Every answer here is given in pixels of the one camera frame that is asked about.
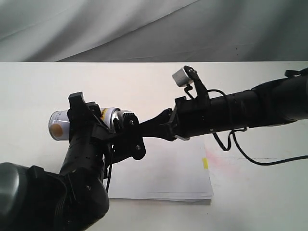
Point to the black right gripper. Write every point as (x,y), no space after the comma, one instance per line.
(189,118)

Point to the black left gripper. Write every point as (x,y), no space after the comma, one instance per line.
(91,153)

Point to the white spray paint can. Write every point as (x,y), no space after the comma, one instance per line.
(59,125)

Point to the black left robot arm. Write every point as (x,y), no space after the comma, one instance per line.
(33,199)

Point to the white paper stack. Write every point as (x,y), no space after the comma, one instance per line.
(171,170)

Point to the grey backdrop cloth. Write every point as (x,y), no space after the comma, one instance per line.
(153,30)

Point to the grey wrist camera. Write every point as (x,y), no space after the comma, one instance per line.
(184,76)

